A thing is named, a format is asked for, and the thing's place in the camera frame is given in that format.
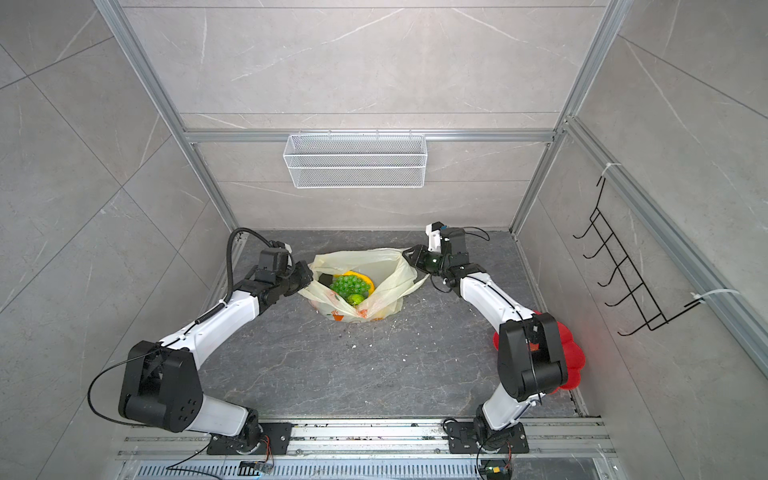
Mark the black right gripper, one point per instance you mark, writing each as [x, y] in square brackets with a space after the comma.
[418, 256]

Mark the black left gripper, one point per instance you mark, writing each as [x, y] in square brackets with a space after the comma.
[304, 271]

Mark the cream printed plastic bag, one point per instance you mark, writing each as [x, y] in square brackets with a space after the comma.
[392, 277]

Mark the red flower-shaped plate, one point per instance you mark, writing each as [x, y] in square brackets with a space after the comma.
[570, 354]

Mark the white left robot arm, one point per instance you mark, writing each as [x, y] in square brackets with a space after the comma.
[161, 386]

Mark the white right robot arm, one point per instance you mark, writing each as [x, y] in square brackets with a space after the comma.
[497, 423]

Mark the yellow fake fruit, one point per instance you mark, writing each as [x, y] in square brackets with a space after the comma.
[363, 278]

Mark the green fake grape bunch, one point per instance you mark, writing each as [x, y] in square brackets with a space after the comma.
[351, 289]

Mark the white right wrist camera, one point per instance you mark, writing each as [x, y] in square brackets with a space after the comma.
[434, 234]

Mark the white wire mesh basket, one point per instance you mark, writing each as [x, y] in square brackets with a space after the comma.
[359, 160]

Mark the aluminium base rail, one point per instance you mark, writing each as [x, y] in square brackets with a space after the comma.
[418, 448]

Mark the black wire hook rack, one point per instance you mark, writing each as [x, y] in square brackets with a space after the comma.
[625, 272]

